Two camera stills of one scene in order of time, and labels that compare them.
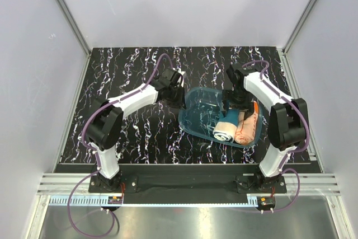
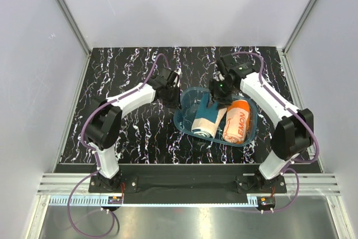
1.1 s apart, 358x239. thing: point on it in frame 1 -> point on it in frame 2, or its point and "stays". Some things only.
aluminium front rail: [310, 184] stays
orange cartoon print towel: [246, 130] -> [236, 121]
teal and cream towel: [226, 129] -> [207, 118]
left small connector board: [114, 200] stays
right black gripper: [245, 107] -> [215, 96]
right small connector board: [266, 202] stays
